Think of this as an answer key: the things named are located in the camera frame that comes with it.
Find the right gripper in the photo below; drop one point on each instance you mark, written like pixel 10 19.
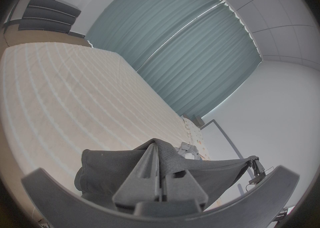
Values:
pixel 258 167

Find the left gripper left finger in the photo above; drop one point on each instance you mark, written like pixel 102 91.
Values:
pixel 140 184

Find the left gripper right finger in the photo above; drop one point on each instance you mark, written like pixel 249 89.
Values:
pixel 190 189

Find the black T-shirt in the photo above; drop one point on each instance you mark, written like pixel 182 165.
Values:
pixel 105 169

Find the pile of clothes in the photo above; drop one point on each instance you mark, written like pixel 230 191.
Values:
pixel 188 149

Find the bed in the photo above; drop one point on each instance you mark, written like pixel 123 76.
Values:
pixel 75 92

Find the small grey side table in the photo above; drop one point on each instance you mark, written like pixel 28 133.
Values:
pixel 196 120

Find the blue-green curtain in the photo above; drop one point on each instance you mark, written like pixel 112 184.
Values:
pixel 155 19
pixel 205 59

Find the white door with grey frame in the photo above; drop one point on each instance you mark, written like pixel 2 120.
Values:
pixel 220 142

